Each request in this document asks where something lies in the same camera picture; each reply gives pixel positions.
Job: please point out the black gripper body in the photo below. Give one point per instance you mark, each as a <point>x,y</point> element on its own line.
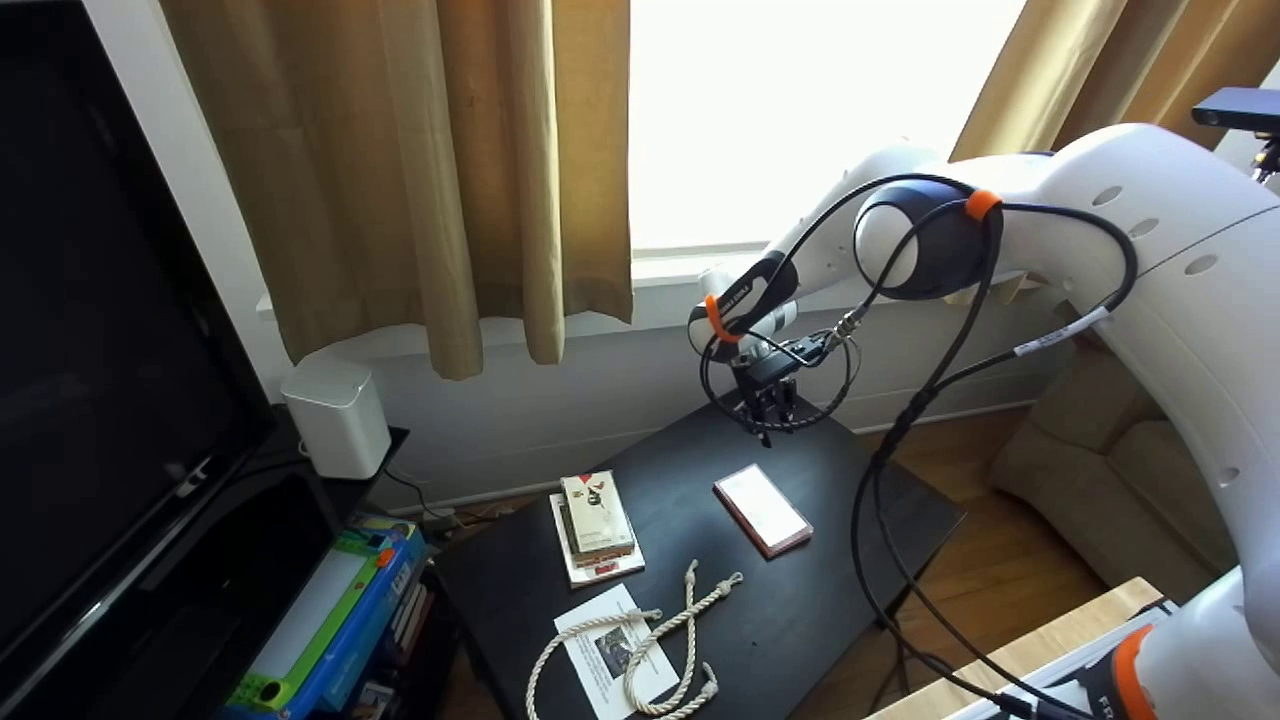
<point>765,381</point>

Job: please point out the red bordered book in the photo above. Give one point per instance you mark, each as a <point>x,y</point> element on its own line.
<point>763,511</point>

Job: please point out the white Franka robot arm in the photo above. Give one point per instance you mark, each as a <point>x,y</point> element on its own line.
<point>1174,335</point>

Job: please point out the white card with QR code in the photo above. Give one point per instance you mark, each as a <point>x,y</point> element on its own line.
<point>618,653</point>

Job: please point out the beige couch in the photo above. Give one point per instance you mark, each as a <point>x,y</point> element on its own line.
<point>1104,495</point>

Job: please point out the white box speaker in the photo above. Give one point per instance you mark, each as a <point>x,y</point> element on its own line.
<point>336,417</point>

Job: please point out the beige curtain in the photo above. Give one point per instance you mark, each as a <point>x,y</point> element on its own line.
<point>403,163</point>
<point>1081,65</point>

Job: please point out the black television stand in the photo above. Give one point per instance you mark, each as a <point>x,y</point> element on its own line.
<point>174,615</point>

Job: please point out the black television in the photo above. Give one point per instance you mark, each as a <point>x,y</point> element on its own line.
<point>107,335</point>

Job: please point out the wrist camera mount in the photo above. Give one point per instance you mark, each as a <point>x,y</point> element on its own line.
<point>809,348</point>

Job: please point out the wooden board on aluminium frame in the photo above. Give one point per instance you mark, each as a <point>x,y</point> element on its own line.
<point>1026,653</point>

